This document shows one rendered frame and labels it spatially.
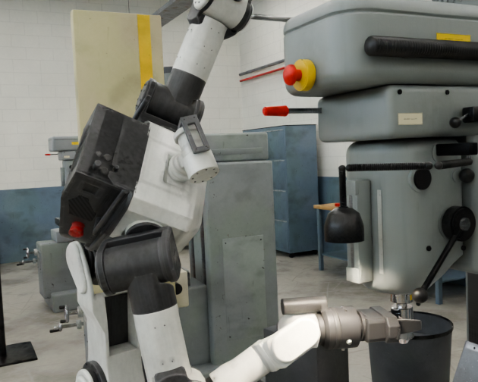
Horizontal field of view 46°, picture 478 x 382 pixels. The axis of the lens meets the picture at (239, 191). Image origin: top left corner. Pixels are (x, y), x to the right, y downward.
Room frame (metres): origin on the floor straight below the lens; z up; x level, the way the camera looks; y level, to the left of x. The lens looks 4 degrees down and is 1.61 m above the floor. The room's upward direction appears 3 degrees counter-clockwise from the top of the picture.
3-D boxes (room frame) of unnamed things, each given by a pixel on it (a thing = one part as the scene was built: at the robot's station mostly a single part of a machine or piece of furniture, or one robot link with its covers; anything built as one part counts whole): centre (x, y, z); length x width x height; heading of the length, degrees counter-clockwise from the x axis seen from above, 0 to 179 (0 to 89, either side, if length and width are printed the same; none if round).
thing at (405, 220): (1.21, -0.35, 1.47); 0.21 x 0.19 x 0.32; 26
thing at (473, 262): (1.29, -0.52, 1.47); 0.24 x 0.19 x 0.26; 26
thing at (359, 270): (1.16, -0.24, 1.45); 0.04 x 0.04 x 0.21; 26
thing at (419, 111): (1.22, -0.38, 1.68); 0.34 x 0.24 x 0.10; 116
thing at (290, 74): (1.09, -0.11, 1.76); 0.04 x 0.03 x 0.04; 26
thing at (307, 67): (1.10, -0.13, 1.76); 0.06 x 0.02 x 0.06; 26
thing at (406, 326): (1.17, -0.34, 1.23); 0.06 x 0.02 x 0.03; 99
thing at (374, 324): (1.19, -0.25, 1.23); 0.13 x 0.12 x 0.10; 9
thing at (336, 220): (1.03, -0.19, 1.48); 0.07 x 0.07 x 0.06
